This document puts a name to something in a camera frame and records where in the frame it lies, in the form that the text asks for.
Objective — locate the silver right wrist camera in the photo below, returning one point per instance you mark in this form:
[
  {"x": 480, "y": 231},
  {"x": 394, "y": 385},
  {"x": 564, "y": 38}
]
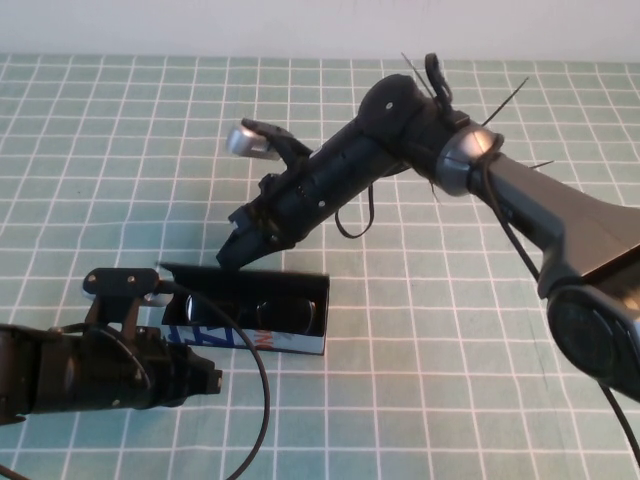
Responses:
[{"x": 242, "y": 142}]

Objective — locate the black framed glasses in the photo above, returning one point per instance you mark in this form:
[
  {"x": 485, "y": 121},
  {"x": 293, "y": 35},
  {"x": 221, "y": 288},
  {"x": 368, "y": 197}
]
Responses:
[{"x": 280, "y": 315}]

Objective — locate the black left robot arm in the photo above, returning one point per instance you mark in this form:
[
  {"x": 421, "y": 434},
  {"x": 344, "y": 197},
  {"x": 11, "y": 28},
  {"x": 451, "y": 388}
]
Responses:
[{"x": 17, "y": 375}]

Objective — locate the black printed glasses case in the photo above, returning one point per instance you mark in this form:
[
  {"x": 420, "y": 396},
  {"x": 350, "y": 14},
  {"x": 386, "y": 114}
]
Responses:
[{"x": 280, "y": 345}]

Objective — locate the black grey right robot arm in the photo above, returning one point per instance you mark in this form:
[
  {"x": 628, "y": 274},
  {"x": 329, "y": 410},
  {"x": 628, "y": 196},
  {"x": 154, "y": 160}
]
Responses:
[{"x": 550, "y": 200}]

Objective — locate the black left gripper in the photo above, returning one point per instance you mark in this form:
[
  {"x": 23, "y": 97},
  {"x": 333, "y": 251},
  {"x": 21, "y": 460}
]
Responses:
[{"x": 100, "y": 370}]

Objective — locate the green white checkered tablecloth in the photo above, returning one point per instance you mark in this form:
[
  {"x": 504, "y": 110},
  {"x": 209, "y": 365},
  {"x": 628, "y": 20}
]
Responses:
[{"x": 150, "y": 150}]

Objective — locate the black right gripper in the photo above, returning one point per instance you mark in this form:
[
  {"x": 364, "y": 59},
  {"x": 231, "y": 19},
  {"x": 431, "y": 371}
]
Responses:
[{"x": 325, "y": 190}]

